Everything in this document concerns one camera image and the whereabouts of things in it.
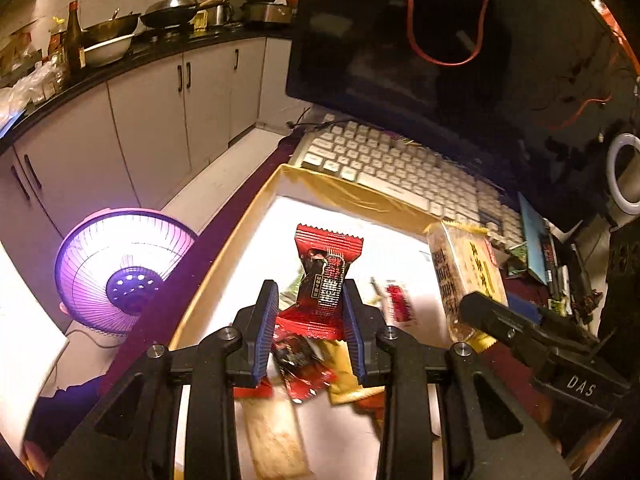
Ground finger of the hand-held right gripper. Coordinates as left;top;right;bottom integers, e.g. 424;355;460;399
459;292;557;367
506;296;601;350

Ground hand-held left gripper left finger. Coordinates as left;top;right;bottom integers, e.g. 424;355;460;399
45;279;281;480

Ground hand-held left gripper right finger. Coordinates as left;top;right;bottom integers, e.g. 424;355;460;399
342;280;573;480

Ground yellow cracker packet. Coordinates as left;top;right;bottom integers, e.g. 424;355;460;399
425;222;509;353

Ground red snack packet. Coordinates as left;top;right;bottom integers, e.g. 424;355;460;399
272;335;335;402
293;223;364;342

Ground gold cardboard box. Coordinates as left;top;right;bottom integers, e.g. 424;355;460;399
167;162;496;480

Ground plain yellow packet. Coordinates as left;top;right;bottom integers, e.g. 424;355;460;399
327;340;387;406

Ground green packet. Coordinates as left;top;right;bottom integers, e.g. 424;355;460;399
506;244;529;279

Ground crumpled red snack packet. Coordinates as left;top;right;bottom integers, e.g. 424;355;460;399
272;335;335;402

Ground clear packet with red label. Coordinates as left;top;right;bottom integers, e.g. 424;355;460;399
384;282;419;328

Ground blue book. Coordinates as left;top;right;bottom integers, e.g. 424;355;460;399
516;192;553;285

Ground black mesh organizer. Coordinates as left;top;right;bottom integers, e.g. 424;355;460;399
597;227;640;346

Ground purple fan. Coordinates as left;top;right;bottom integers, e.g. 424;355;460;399
54;207;200;337

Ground white keyboard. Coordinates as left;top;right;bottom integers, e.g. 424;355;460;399
289;119;526;251

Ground person's dark clothing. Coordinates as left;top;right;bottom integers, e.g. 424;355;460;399
22;375;118;466

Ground white kitchen cabinet unit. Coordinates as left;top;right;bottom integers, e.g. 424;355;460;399
0;25;297;281

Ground black monitor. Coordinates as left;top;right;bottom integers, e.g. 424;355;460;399
285;0;640;233

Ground small metal pot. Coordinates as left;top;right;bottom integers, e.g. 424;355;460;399
200;0;235;27

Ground wok with lid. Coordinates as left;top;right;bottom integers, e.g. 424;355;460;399
140;0;202;29

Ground black pan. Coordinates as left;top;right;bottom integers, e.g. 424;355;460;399
82;10;142;46

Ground dark sauce bottle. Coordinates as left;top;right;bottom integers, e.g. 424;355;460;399
65;1;87;72

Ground white ring light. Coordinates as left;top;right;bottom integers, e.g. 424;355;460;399
606;132;640;206

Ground fan cable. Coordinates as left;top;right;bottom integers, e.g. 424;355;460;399
65;324;132;350

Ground keyboard cable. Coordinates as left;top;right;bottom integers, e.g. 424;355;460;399
286;107;333;132

